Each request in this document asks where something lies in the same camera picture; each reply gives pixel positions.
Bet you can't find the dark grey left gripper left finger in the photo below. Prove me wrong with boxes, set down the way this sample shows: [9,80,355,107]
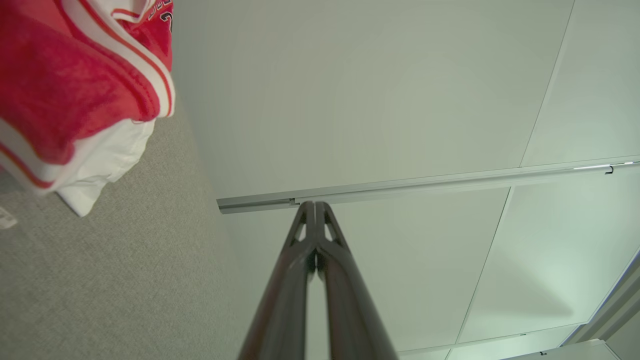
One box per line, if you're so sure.
[239,201,317,360]

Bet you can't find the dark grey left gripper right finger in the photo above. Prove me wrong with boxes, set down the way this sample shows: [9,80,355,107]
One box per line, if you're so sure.
[316,201,399,360]

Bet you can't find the red shorts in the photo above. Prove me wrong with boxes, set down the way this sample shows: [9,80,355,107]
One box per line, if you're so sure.
[0,0,176,196]

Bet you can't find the grey partition post base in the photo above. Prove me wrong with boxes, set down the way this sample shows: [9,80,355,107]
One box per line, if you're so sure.
[216,160,640,215]

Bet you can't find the grey metal partition post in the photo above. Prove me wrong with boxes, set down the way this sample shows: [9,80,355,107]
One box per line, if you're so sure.
[560,250,640,360]

